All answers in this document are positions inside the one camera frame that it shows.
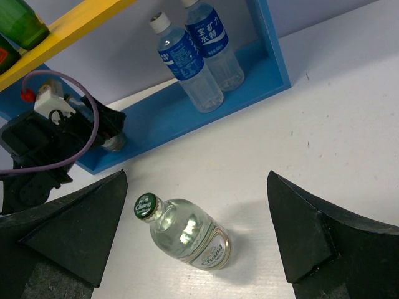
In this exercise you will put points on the clear glass bottle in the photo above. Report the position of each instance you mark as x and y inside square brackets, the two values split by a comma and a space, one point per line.
[184, 231]
[115, 143]

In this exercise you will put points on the green glass bottle right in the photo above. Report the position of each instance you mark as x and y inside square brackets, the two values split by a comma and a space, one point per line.
[21, 24]

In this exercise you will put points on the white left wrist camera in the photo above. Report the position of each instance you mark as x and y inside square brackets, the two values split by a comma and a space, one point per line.
[50, 102]

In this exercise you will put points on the blue label bottle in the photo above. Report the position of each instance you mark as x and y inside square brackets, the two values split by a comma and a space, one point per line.
[180, 54]
[208, 32]

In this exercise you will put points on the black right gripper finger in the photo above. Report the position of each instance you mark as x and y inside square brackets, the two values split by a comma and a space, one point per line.
[328, 251]

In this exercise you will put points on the green glass bottle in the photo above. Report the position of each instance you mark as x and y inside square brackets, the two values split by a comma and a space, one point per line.
[21, 24]
[9, 54]

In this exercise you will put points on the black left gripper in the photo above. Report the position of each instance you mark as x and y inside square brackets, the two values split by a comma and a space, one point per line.
[60, 249]

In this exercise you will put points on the green glass bottle left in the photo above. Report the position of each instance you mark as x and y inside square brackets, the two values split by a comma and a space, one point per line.
[9, 54]

